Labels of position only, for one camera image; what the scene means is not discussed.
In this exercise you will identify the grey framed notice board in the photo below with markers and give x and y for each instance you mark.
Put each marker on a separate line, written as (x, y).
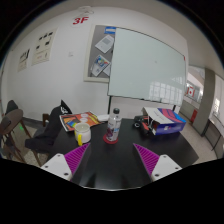
(99, 55)

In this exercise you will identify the wall poster smaller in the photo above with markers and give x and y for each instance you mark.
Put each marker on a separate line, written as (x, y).
(23, 60)

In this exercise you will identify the black rectangular table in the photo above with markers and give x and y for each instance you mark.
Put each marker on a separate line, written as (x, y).
(119, 166)

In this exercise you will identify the dark chair near round table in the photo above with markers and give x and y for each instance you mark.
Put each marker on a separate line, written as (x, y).
(11, 106)

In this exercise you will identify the clear plastic water bottle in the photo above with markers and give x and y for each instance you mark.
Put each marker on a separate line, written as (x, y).
(113, 127)

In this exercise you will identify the red 3F wall sign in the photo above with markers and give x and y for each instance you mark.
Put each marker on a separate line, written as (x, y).
(80, 20)

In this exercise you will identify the grey wooden chair front left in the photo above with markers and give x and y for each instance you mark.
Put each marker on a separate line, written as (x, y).
(6, 127)

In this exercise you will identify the white small object on table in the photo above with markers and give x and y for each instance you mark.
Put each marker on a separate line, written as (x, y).
(103, 117)

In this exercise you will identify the blue purple cardboard box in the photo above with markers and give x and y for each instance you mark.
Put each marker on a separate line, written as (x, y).
(163, 121)

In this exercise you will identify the red round coaster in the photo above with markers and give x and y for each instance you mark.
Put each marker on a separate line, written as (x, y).
(109, 142)

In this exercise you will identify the black clothing on chair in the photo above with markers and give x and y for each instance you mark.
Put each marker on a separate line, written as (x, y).
(53, 128)

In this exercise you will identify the wooden chair under clothing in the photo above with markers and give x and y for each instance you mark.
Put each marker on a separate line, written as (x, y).
(41, 147)

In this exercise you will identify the round brown wooden table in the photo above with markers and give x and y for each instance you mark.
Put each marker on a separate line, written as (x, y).
(16, 116)

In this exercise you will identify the white mug yellow handle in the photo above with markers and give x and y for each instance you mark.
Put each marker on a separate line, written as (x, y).
(82, 133)

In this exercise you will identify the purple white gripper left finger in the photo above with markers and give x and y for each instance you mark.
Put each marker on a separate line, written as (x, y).
(70, 166)

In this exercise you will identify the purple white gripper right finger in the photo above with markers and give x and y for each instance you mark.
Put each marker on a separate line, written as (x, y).
(157, 166)

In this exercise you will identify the wall poster larger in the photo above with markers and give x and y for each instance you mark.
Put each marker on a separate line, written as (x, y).
(43, 46)

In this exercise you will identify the large whiteboard on stand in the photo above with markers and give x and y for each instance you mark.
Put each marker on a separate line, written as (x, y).
(150, 87)

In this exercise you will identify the colourful magazine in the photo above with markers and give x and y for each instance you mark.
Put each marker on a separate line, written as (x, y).
(70, 120)

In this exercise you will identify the black gadgets beside box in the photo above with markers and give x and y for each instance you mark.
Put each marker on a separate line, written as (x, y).
(139, 121)

